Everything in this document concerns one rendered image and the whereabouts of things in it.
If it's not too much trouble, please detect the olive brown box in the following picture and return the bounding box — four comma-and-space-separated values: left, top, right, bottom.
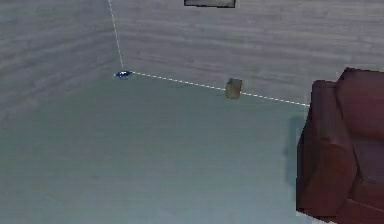
224, 77, 243, 101

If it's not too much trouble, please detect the blue flat object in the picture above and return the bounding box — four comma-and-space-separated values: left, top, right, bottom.
113, 69, 134, 80

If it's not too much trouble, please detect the dark red sofa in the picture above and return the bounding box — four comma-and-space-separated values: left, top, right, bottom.
295, 67, 384, 224

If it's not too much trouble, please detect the black framed wall picture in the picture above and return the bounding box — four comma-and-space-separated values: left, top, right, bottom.
183, 0, 237, 9

